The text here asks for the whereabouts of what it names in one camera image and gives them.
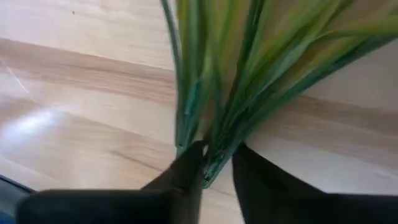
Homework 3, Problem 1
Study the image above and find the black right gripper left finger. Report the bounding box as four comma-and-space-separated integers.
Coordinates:
15, 141, 208, 224

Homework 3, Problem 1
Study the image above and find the black table frame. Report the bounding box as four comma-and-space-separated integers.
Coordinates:
0, 174, 36, 224

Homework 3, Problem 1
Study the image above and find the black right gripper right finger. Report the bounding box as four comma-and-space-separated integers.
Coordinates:
233, 142, 398, 224

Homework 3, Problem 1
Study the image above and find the pink artificial flower bunch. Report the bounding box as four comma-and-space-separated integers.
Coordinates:
160, 0, 398, 189

